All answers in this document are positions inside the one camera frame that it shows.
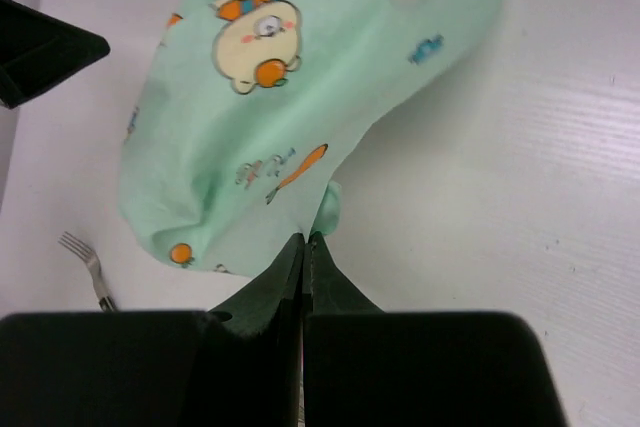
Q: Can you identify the fork with black handle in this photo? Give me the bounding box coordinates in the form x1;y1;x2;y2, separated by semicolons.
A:
58;231;118;312

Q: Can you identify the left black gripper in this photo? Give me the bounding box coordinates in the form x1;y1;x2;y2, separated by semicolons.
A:
1;0;110;110

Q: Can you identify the green cartoon print cloth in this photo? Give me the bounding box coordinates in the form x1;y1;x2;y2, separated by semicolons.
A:
119;0;503;277

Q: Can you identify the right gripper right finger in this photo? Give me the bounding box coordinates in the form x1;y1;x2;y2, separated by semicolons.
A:
301;232;382;426

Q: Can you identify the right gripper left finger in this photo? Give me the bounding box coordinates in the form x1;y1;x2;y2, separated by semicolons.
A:
209;234;304;426

